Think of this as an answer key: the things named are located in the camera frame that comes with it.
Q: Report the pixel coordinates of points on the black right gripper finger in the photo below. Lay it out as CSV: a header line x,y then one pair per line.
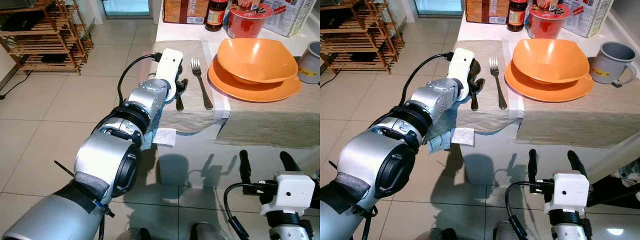
x,y
245,167
577,162
290,162
533,165

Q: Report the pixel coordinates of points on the dark metal spoon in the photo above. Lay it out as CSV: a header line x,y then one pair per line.
x,y
179,105
474,104

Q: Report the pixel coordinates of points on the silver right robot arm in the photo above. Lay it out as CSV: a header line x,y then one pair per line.
x,y
570,229
290,229

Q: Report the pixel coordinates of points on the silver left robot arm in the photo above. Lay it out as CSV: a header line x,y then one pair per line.
x,y
367,160
100,160

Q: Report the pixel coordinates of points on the silver metal fork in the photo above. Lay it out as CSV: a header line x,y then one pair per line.
x,y
202,87
499,87

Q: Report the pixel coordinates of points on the beige placemat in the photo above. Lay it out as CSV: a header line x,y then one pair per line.
x,y
487,117
192,117
575,125
270,125

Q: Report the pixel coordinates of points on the white paper napkin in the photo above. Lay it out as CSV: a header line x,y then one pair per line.
x,y
165,136
462,136

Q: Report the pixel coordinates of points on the light blue cloth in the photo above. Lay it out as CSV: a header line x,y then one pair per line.
x,y
440,137
150,135

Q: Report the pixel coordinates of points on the brown cardboard box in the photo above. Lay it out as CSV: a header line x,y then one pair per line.
x,y
486,11
184,11

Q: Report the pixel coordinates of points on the robot right leg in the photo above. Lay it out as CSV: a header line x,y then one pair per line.
x,y
207,232
501,232

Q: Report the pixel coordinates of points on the dark sauce bottle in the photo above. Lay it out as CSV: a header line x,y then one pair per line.
x,y
216,17
517,17

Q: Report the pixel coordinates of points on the orange plate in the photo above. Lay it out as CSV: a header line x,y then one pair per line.
x,y
545,93
250,92

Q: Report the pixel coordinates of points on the glass door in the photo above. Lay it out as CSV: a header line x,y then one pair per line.
x,y
439,6
126,7

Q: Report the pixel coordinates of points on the orange bowl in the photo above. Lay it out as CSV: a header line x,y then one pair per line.
x,y
550,57
257,57

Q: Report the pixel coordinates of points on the red instant noodle cup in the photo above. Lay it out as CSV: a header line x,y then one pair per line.
x,y
547,24
248,24

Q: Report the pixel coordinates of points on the grey mug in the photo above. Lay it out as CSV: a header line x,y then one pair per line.
x,y
610,62
311,62

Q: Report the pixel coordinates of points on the wooden shelf rack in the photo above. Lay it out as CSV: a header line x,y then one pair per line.
x,y
365,47
50,47

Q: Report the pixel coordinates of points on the white printed food box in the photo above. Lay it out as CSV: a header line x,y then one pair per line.
x,y
592,17
292,17

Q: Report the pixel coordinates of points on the black bag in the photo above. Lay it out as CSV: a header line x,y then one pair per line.
x,y
17,22

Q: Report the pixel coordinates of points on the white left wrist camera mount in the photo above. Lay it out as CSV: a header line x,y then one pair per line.
x,y
461,67
169,67

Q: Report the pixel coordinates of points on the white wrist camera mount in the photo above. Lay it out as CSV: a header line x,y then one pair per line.
x,y
567,192
461,67
292,192
169,67

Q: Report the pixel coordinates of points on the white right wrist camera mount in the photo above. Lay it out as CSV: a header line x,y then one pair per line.
x,y
567,192
292,192

